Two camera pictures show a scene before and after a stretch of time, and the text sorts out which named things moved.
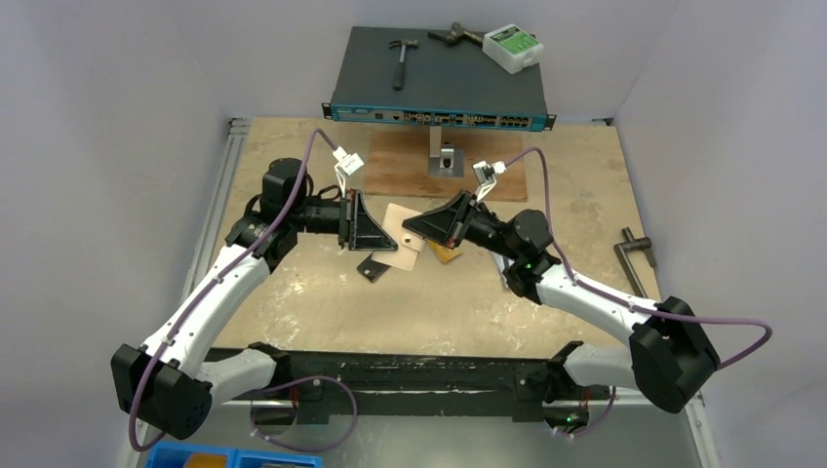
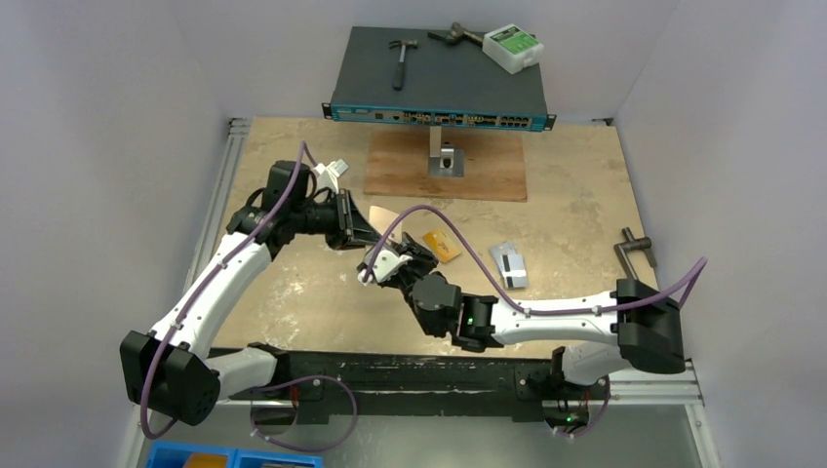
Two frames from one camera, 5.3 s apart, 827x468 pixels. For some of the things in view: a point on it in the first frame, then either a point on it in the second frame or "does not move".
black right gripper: (462, 217) to (406, 263)
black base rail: (312, 380) does not move
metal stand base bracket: (445, 160) does not move
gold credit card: (443, 253) does not move
